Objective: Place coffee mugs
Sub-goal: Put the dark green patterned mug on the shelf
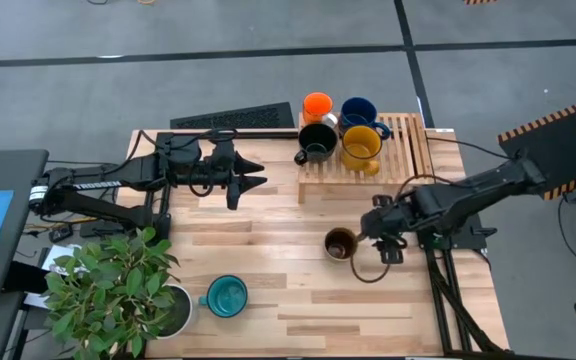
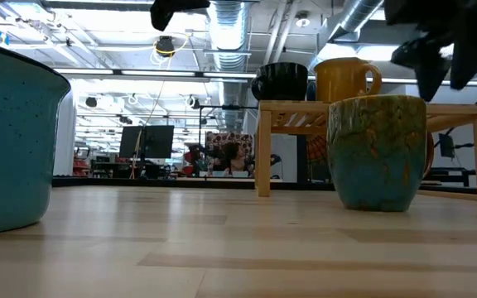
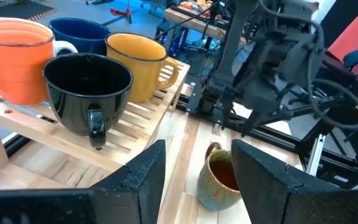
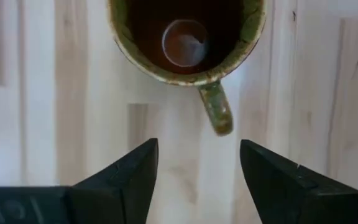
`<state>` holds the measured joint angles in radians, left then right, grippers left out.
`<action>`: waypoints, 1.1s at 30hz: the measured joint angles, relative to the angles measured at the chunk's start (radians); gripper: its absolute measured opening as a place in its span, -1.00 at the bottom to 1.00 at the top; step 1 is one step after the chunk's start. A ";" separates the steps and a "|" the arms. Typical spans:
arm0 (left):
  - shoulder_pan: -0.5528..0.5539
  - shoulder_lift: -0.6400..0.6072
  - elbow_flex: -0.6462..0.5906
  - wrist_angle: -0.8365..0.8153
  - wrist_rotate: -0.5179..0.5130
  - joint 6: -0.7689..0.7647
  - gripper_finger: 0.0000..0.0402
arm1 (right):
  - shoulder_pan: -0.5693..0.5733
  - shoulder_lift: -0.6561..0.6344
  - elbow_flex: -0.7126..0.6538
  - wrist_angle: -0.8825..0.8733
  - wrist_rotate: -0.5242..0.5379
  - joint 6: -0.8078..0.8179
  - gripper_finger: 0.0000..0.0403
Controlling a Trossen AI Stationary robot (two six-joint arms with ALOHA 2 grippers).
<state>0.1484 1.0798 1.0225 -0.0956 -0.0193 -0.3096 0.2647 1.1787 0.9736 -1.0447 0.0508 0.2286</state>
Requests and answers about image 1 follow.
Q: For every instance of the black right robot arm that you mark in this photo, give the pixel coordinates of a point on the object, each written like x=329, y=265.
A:
x=478, y=192

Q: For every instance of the wooden slatted rack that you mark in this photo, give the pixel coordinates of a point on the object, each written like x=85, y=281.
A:
x=403, y=160

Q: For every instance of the green leafy plant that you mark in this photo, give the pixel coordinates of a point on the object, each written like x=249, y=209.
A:
x=103, y=290

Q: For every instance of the white papers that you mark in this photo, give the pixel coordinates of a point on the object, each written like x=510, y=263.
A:
x=58, y=255

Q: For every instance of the teal enamel mug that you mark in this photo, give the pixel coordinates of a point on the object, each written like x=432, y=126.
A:
x=226, y=296

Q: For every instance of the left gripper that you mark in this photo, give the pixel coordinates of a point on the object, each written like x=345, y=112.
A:
x=220, y=167

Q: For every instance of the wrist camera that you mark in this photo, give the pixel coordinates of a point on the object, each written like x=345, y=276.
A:
x=390, y=254
x=180, y=150

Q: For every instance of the yellow enamel mug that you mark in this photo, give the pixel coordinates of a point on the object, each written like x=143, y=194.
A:
x=361, y=145

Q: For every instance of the black keyboard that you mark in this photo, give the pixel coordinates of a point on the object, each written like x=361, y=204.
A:
x=233, y=117

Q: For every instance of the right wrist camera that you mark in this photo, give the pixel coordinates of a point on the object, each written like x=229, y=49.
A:
x=390, y=254

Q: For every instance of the orange mug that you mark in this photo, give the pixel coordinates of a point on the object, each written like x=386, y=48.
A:
x=317, y=106

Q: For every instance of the black power adapter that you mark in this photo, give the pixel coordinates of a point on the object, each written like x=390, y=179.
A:
x=60, y=233

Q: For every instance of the blue ceramic mug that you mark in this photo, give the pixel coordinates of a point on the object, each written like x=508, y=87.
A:
x=358, y=112

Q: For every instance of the green brown speckled mug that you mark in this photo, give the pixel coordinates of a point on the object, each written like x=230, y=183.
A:
x=340, y=244

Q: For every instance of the black glossy mug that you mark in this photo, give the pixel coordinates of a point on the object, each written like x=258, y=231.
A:
x=318, y=142

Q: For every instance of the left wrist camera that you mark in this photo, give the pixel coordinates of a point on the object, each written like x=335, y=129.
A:
x=180, y=150

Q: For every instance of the white plant pot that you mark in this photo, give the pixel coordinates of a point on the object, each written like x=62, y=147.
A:
x=180, y=312

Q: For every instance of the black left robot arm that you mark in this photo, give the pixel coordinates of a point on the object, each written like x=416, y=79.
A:
x=133, y=175

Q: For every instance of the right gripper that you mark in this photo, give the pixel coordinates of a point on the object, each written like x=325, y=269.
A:
x=388, y=222

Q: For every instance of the black aluminium support frame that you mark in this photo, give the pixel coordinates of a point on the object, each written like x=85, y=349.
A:
x=448, y=300

